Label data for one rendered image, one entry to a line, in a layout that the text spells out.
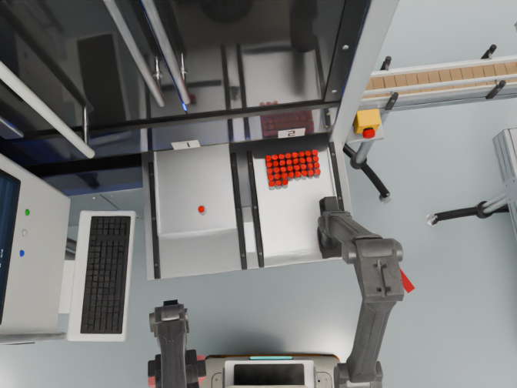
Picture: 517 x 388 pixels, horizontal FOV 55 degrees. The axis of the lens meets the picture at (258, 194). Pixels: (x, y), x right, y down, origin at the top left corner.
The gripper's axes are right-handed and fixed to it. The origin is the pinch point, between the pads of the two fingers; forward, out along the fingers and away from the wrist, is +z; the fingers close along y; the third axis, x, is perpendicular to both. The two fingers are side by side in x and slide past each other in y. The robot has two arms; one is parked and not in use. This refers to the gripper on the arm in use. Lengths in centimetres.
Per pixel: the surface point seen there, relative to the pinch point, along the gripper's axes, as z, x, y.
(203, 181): -2.9, 38.5, 29.0
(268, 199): -0.9, 17.1, 20.0
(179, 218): -1, 48, 17
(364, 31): -70, -7, 25
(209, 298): 90, 52, 12
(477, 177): 84, -92, 57
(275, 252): 2.4, 17.2, 2.2
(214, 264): 2.6, 37.4, 0.8
